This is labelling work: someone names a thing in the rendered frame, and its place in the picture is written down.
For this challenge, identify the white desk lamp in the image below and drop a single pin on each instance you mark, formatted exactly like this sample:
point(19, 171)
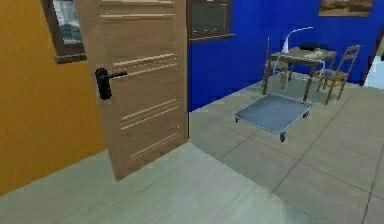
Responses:
point(286, 45)

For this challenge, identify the dark brown framed window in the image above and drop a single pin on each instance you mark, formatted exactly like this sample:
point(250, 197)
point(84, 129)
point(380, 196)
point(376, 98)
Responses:
point(66, 30)

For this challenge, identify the brown wooden table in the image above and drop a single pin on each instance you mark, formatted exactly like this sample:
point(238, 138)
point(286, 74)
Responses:
point(305, 56)

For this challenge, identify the grey platform trolley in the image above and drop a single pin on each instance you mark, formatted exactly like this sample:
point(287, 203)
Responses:
point(273, 112)

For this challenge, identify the dark framed window on blue wall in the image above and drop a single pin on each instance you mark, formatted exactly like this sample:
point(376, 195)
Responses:
point(210, 18)

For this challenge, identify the brown wooden slatted chair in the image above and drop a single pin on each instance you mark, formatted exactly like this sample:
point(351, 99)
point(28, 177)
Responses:
point(338, 73)

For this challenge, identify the brown framed wall picture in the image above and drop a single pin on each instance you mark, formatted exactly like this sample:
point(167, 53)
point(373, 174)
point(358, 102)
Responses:
point(346, 7)

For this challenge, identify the light brown wooden room door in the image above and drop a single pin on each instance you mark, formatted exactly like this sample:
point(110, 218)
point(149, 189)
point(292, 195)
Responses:
point(146, 86)

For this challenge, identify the black flat object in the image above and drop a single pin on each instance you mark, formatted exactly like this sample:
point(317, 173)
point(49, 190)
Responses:
point(310, 46)

